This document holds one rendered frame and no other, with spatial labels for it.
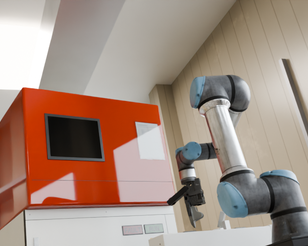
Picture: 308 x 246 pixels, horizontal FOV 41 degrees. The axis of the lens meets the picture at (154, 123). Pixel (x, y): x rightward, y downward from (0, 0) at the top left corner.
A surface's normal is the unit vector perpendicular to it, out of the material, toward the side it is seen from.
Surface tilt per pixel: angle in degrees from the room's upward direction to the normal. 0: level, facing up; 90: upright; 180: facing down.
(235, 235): 90
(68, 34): 180
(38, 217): 90
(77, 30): 180
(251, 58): 90
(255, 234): 90
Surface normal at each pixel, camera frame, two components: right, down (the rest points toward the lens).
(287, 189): 0.17, -0.42
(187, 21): 0.17, 0.91
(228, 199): -0.94, 0.19
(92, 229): 0.55, -0.42
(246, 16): -0.92, 0.00
